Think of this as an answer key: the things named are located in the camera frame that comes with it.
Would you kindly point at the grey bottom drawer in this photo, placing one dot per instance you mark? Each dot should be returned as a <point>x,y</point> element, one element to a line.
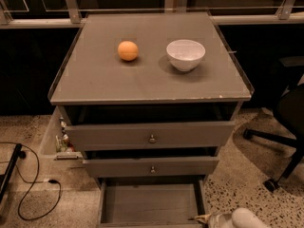
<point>151,203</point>

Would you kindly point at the grey drawer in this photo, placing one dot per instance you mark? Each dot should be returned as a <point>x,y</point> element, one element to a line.
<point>151,203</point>
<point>151,163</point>
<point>147,126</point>

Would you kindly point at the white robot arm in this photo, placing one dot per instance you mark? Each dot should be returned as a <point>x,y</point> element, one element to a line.
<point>239,218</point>

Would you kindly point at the grey middle drawer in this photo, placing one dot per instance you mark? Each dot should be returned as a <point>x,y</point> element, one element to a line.
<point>151,163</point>

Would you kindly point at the grey top drawer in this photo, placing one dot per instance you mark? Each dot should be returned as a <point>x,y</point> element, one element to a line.
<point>147,126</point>

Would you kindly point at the grey drawer cabinet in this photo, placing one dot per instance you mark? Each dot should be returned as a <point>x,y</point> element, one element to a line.
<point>94,73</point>

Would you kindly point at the clear plastic storage bin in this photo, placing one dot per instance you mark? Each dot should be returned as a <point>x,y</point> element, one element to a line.
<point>52,146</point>

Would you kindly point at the white bowl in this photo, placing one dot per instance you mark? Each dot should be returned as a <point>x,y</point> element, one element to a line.
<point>185,55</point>

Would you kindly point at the orange ball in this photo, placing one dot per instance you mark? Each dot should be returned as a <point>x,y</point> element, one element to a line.
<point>128,51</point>

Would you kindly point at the black flat device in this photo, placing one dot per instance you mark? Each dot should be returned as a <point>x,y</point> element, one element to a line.
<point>5,178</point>

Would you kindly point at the metal window railing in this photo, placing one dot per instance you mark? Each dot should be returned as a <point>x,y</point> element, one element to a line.
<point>18,14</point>

